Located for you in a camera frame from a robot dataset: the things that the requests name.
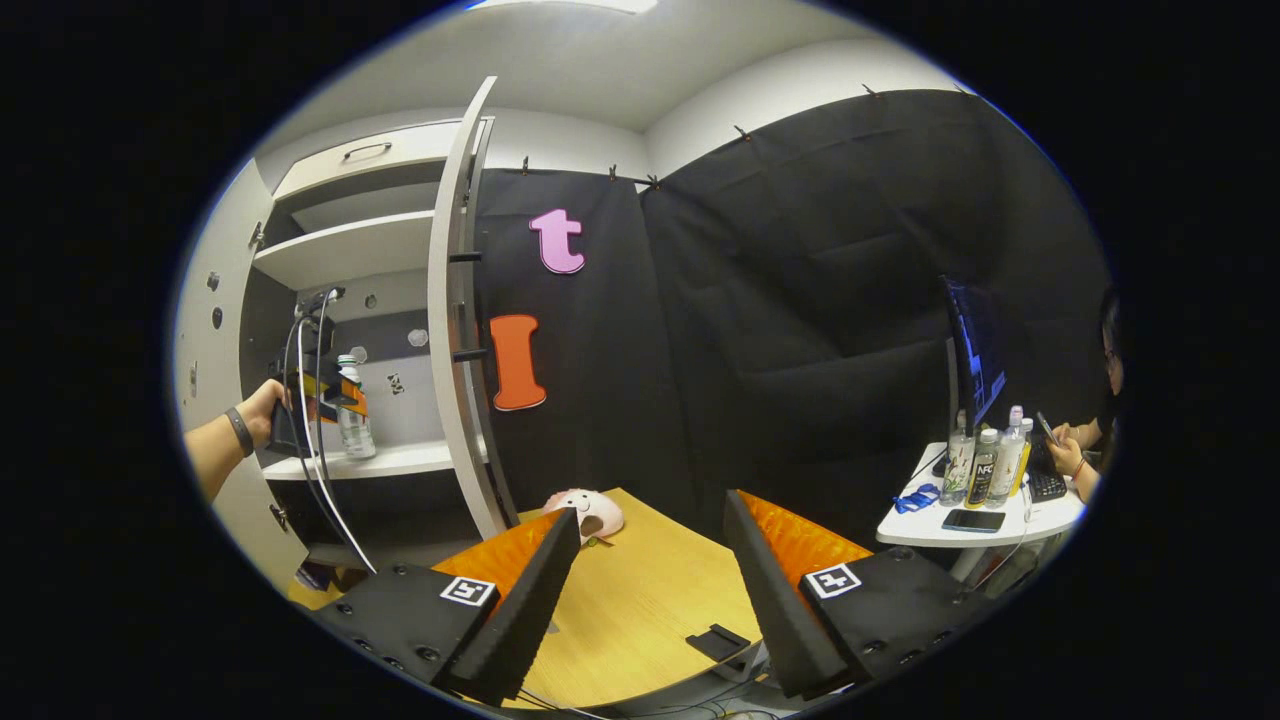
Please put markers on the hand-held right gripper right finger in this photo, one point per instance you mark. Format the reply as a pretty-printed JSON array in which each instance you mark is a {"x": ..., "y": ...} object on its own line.
[{"x": 775, "y": 610}]

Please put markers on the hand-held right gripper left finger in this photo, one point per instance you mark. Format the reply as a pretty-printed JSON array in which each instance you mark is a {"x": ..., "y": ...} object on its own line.
[{"x": 520, "y": 620}]

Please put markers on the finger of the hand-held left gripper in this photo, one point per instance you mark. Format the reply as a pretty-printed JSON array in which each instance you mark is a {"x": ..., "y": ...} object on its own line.
[{"x": 335, "y": 393}]

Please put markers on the plastic bottle green label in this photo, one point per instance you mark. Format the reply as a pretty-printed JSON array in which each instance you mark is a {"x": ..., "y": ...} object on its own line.
[{"x": 357, "y": 435}]

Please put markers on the black wristband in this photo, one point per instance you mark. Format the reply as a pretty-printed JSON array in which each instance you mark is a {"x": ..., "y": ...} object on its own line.
[{"x": 240, "y": 432}]

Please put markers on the black phone stand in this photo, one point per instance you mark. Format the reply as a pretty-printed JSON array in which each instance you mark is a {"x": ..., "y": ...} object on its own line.
[{"x": 718, "y": 642}]

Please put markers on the white cabinet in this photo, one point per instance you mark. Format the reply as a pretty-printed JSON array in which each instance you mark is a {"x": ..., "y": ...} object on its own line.
[{"x": 400, "y": 400}]

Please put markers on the white cabinet door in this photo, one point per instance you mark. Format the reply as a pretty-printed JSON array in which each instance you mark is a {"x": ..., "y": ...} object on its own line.
[
  {"x": 200, "y": 330},
  {"x": 445, "y": 300}
]

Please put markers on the pink plush toy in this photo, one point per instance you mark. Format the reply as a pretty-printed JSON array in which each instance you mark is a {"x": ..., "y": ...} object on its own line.
[{"x": 590, "y": 510}]

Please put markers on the white side table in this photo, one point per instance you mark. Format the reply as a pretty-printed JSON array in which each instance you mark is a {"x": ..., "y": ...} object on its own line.
[{"x": 905, "y": 530}]

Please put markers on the blue object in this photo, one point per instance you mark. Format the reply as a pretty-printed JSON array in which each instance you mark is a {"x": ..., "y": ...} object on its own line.
[{"x": 915, "y": 498}]

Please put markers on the black smartphone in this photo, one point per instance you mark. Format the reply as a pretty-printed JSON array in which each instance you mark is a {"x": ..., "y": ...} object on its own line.
[{"x": 972, "y": 520}]

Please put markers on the white cabinet drawer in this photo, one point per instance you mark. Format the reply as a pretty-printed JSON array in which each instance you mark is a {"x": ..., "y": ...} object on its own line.
[{"x": 340, "y": 172}]

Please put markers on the clear plastic bottle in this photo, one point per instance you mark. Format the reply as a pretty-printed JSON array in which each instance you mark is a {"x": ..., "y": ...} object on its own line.
[{"x": 958, "y": 470}]

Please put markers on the dark bottle white cap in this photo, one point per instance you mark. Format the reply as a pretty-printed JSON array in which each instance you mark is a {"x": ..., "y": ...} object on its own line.
[{"x": 983, "y": 475}]

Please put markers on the white bottle pink cap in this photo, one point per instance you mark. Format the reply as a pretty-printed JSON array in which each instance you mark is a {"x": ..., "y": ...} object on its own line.
[{"x": 1007, "y": 460}]

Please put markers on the yellow bottle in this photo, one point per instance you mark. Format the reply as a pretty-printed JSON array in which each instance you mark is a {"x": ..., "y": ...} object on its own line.
[{"x": 1027, "y": 470}]

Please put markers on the black keyboard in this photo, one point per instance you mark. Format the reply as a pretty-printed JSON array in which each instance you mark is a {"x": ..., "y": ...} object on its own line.
[{"x": 1045, "y": 485}]

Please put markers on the computer monitor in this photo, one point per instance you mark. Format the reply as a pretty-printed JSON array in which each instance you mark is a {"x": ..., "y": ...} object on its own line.
[{"x": 975, "y": 350}]

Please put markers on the ceiling light panel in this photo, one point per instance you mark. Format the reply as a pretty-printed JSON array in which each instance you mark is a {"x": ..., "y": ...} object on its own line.
[{"x": 580, "y": 5}]

